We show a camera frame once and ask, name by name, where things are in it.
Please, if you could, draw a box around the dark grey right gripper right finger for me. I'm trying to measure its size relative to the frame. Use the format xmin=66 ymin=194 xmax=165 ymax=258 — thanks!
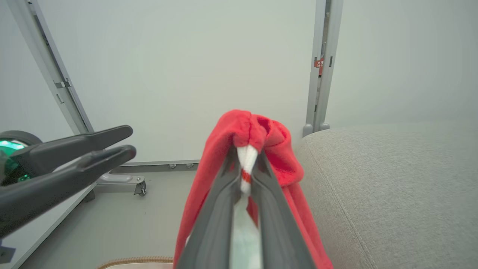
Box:
xmin=249 ymin=150 xmax=316 ymax=269

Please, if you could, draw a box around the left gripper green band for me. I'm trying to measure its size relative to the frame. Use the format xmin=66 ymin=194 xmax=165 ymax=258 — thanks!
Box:
xmin=0 ymin=125 xmax=137 ymax=236

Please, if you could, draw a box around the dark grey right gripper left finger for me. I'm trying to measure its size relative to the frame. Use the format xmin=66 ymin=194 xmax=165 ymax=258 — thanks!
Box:
xmin=176 ymin=146 xmax=242 ymax=269

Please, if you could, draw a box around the white cloth with red stripe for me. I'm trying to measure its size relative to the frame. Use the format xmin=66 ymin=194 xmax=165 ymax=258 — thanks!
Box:
xmin=229 ymin=145 xmax=263 ymax=269

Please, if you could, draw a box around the red fleece garment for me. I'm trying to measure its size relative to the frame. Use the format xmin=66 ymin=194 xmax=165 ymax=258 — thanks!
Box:
xmin=173 ymin=109 xmax=333 ymax=269

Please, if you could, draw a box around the laundry basket woven rim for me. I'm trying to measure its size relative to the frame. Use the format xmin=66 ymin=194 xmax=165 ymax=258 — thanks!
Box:
xmin=97 ymin=256 xmax=174 ymax=269

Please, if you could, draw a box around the grey partition foot with caster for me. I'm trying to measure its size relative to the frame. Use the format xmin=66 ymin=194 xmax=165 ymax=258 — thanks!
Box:
xmin=83 ymin=173 xmax=147 ymax=203

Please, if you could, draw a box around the light grey fabric sofa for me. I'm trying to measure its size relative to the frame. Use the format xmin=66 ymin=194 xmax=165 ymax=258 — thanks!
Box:
xmin=293 ymin=120 xmax=478 ymax=269

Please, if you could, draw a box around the grey partition bottom rail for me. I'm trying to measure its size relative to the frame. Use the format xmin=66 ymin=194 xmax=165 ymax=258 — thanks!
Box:
xmin=111 ymin=160 xmax=199 ymax=173

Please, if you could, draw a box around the slanted grey partition frame post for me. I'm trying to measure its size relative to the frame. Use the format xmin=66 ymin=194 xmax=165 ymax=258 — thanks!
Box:
xmin=6 ymin=0 xmax=94 ymax=136

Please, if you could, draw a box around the grey partition post with label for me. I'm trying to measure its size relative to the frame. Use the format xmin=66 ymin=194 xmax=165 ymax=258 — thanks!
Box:
xmin=302 ymin=0 xmax=344 ymax=137

